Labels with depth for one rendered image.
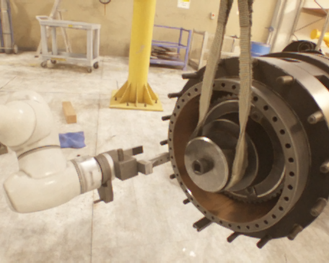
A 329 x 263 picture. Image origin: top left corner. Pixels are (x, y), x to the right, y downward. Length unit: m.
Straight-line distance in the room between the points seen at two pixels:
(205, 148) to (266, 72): 0.23
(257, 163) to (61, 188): 0.45
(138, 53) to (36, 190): 2.62
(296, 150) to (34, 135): 0.55
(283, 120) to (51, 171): 0.49
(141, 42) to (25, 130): 2.56
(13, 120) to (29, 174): 0.12
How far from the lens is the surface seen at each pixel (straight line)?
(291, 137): 0.50
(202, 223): 0.79
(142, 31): 2.98
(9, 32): 6.37
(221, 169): 0.54
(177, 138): 0.74
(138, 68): 3.05
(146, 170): 0.57
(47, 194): 0.54
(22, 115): 0.55
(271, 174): 0.65
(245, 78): 0.48
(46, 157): 0.56
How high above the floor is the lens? 1.17
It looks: 27 degrees down
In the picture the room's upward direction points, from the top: 9 degrees clockwise
